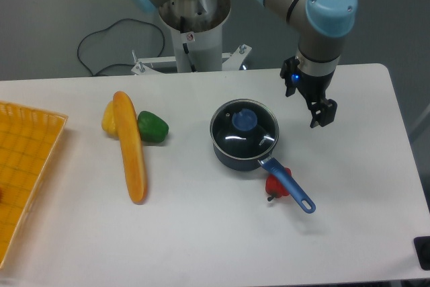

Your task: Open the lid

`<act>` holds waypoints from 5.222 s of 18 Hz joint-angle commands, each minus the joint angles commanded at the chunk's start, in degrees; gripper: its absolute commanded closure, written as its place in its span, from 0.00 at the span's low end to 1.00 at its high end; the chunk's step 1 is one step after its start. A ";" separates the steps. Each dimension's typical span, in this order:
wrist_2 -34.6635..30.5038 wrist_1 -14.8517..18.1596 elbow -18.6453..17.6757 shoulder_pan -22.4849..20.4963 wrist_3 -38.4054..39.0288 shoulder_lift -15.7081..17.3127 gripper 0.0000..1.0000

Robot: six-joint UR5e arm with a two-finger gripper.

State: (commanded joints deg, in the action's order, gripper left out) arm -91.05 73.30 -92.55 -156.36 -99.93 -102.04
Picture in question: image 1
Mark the glass lid with blue knob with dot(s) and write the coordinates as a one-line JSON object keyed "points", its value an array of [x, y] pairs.
{"points": [[244, 129]]}

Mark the red bell pepper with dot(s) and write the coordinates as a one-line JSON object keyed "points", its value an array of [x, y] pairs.
{"points": [[274, 188]]}

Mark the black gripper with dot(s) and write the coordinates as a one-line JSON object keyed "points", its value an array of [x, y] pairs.
{"points": [[312, 88]]}

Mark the green bell pepper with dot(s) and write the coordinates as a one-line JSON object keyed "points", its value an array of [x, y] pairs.
{"points": [[151, 127]]}

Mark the yellow bell pepper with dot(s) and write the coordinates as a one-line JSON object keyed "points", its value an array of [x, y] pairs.
{"points": [[108, 121]]}

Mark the long orange baguette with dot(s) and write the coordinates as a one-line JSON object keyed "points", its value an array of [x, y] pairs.
{"points": [[131, 147]]}

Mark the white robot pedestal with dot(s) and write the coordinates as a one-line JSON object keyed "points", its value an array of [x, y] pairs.
{"points": [[196, 28]]}

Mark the yellow woven basket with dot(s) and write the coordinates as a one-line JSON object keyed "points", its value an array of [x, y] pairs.
{"points": [[29, 137]]}

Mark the white pedestal base frame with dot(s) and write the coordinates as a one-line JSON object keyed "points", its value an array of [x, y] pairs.
{"points": [[231, 61]]}

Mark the black object at table edge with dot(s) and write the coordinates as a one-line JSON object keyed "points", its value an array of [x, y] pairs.
{"points": [[422, 247]]}

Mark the dark blue saucepan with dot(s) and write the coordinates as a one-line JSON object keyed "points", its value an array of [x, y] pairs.
{"points": [[273, 166]]}

